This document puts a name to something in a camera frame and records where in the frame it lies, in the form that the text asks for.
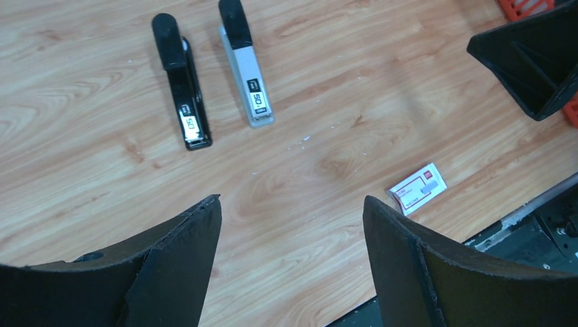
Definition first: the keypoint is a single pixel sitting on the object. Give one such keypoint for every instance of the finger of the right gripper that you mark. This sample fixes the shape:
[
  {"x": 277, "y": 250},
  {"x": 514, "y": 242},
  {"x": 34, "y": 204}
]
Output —
[{"x": 528, "y": 67}]

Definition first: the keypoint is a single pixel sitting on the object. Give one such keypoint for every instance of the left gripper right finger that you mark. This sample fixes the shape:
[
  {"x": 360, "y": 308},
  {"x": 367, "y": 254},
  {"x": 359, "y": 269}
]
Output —
[{"x": 423, "y": 278}]

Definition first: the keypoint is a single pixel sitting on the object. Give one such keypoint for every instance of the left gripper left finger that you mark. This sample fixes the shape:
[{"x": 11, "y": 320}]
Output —
[{"x": 158, "y": 277}]

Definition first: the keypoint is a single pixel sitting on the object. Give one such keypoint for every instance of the red white staple box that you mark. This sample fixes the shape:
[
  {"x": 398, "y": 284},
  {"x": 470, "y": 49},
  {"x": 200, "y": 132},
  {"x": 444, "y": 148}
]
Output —
[{"x": 418, "y": 189}]

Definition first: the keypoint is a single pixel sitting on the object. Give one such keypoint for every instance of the grey and black stapler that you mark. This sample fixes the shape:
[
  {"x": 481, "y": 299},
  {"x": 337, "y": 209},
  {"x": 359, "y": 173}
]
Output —
[{"x": 238, "y": 44}]

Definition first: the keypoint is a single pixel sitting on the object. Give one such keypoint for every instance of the red plastic basket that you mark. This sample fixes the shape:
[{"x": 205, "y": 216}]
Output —
[{"x": 542, "y": 27}]

